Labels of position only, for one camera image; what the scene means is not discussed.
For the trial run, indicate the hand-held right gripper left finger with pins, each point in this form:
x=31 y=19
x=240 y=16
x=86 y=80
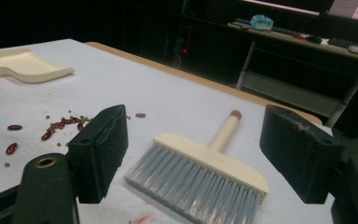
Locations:
x=98 y=155

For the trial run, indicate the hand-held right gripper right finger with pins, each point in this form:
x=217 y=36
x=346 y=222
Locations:
x=298 y=152

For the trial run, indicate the pile of dark red debris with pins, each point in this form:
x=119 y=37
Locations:
x=57 y=124

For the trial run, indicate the cream brush with grey bristles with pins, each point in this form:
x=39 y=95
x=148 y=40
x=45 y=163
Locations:
x=211 y=157

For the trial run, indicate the cream plastic dustpan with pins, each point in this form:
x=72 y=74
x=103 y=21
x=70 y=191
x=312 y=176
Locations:
x=24 y=65

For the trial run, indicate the desk with white metal legs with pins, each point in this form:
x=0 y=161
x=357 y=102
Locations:
x=292 y=93

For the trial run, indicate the black computer mouse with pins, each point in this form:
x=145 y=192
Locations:
x=313 y=39

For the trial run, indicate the dark green keyboard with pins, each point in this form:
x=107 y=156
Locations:
x=338 y=43

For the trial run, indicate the white computer mouse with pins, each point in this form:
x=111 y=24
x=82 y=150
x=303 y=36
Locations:
x=356 y=49

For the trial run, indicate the black keyboard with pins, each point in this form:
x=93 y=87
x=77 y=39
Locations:
x=284 y=30

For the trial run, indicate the light blue object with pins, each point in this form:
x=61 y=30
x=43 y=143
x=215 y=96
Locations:
x=261 y=22

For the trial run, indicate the computer monitor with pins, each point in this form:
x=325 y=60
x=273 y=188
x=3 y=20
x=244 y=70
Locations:
x=354 y=9

